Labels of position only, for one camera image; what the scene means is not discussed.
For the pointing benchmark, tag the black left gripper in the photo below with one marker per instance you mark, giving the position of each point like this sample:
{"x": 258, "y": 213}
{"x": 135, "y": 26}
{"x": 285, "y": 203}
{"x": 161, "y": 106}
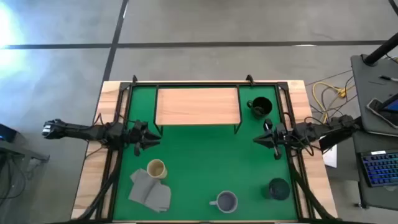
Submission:
{"x": 138, "y": 137}

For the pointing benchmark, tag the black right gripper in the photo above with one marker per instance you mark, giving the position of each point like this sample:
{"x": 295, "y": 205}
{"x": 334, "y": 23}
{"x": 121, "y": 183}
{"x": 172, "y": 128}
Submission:
{"x": 278, "y": 135}

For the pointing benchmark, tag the cream plastic cup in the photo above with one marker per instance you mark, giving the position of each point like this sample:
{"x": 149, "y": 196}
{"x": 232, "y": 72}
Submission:
{"x": 156, "y": 168}

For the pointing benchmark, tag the black mug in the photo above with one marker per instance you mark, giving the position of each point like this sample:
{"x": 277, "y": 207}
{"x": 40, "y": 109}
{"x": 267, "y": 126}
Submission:
{"x": 261, "y": 107}

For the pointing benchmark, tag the purple faceted tumbler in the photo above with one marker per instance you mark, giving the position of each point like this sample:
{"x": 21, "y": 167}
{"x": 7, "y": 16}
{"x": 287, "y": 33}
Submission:
{"x": 279, "y": 188}

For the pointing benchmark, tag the grey mug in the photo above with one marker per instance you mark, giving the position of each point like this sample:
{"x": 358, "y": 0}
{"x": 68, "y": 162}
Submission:
{"x": 227, "y": 202}

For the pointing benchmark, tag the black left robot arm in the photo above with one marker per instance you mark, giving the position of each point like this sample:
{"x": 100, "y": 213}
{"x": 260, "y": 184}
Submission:
{"x": 81, "y": 132}

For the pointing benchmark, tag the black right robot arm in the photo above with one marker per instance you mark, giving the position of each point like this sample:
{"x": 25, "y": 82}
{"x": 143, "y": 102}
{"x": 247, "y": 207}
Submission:
{"x": 323, "y": 130}

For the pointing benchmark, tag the grey folded cloth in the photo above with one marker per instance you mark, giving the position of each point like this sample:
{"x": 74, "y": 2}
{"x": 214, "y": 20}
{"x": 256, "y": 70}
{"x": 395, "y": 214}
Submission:
{"x": 149, "y": 194}

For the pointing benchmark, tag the green table mat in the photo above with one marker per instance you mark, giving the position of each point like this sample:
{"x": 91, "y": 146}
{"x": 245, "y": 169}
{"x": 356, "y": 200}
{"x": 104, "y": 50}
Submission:
{"x": 202, "y": 161}

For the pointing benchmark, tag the white paper sheet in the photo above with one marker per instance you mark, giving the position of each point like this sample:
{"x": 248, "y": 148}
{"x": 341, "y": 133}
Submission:
{"x": 331, "y": 158}

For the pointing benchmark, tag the grey side desk panel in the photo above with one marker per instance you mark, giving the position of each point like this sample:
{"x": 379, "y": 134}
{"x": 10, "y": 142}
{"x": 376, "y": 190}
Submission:
{"x": 367, "y": 90}

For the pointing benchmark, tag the smartphone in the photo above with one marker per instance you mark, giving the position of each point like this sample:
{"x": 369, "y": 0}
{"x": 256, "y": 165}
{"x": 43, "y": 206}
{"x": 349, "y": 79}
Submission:
{"x": 377, "y": 110}

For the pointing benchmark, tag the backlit keyboard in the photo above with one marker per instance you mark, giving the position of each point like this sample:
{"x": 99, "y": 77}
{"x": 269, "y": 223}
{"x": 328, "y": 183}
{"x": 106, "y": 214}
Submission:
{"x": 381, "y": 168}

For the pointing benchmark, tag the grey keyboard desk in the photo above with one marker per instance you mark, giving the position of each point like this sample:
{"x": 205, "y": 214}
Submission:
{"x": 373, "y": 196}

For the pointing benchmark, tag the tablet with blue screen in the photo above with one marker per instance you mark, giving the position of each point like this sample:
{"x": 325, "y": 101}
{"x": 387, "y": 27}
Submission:
{"x": 392, "y": 105}

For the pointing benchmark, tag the grey metal side table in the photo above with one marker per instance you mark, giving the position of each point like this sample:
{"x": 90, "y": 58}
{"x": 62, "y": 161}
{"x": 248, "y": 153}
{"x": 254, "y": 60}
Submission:
{"x": 18, "y": 151}

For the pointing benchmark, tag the black pen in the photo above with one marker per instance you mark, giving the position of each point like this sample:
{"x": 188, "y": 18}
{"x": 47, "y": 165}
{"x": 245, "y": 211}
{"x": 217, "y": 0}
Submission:
{"x": 387, "y": 78}

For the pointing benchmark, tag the dark device with blue light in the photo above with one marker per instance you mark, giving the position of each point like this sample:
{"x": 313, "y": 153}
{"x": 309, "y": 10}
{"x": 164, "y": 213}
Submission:
{"x": 7, "y": 133}

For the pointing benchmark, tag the black pole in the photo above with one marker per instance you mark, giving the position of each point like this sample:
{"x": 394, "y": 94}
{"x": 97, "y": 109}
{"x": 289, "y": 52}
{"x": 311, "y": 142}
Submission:
{"x": 382, "y": 49}

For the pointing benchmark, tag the black table frame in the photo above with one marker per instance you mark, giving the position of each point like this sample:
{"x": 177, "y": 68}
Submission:
{"x": 146, "y": 84}

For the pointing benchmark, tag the wooden shelf with black frame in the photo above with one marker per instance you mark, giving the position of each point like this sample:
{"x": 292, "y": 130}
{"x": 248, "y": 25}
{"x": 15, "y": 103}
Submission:
{"x": 197, "y": 105}

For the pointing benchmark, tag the black frame clamp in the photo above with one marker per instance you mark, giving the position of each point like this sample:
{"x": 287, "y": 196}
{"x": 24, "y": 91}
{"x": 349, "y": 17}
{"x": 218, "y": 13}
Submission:
{"x": 250, "y": 79}
{"x": 134, "y": 78}

